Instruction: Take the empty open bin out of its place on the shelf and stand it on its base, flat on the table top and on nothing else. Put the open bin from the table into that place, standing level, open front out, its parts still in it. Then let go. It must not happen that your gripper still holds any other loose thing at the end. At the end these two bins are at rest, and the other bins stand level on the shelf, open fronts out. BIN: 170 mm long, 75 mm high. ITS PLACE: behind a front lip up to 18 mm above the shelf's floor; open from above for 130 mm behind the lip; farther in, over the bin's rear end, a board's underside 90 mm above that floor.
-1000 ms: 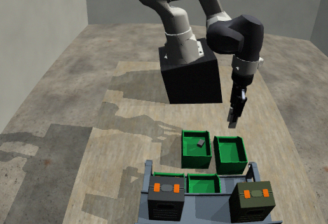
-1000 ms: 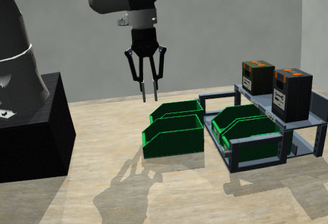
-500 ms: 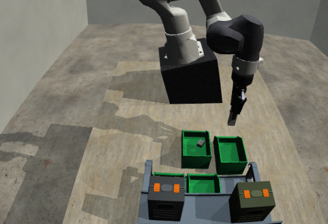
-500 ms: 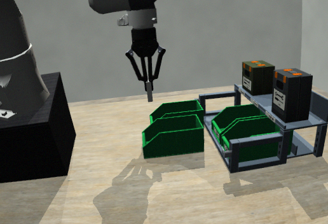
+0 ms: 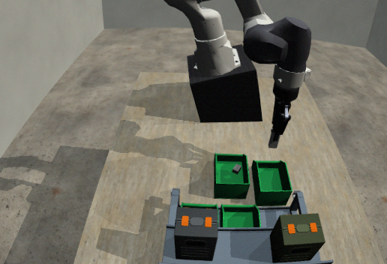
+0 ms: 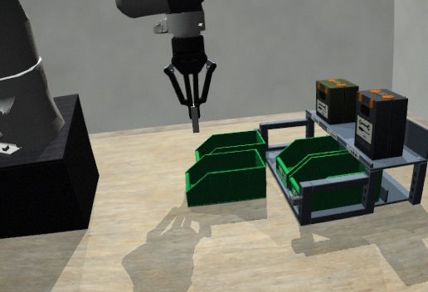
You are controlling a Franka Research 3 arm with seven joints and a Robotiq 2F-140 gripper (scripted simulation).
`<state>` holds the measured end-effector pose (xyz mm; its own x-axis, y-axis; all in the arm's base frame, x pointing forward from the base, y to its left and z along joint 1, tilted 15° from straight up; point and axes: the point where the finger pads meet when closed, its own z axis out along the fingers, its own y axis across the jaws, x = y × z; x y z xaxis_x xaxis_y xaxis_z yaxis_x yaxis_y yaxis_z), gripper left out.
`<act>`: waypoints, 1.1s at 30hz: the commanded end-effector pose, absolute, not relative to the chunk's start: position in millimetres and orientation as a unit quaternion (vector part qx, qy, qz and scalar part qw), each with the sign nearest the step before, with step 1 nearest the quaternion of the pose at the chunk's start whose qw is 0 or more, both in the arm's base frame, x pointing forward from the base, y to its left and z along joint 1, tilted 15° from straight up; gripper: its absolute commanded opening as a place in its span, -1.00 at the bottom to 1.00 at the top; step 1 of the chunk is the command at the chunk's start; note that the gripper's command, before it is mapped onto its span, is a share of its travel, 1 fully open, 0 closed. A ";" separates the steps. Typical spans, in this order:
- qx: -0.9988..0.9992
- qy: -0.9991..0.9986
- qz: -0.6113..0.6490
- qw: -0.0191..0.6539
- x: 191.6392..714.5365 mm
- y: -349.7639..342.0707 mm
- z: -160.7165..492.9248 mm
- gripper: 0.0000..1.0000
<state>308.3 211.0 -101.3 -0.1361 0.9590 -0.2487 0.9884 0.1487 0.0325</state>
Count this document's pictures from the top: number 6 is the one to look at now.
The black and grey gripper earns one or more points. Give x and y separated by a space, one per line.
187 64

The green open-front bin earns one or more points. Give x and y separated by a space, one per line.
231 142
293 154
329 166
226 177

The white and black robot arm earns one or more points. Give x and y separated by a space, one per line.
28 114

